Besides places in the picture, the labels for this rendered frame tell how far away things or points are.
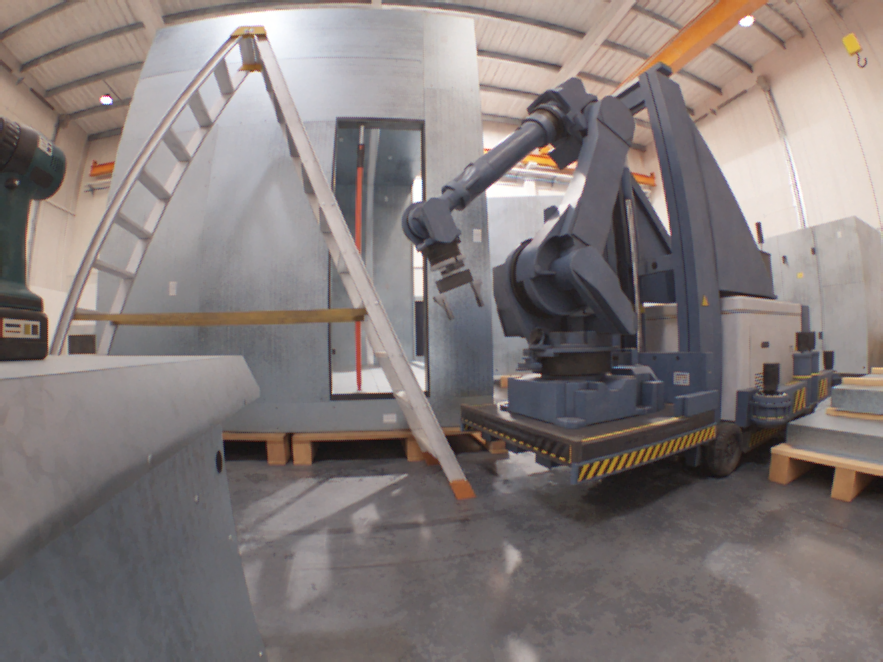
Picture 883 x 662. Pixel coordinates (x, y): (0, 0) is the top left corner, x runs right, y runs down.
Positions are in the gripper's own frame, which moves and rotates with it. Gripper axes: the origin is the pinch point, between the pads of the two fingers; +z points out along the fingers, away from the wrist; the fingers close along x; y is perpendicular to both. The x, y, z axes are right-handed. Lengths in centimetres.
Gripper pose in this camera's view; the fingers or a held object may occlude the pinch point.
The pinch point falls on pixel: (465, 307)
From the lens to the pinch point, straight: 149.3
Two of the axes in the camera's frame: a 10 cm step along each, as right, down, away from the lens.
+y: -3.4, 0.4, 9.4
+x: -8.6, 3.8, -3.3
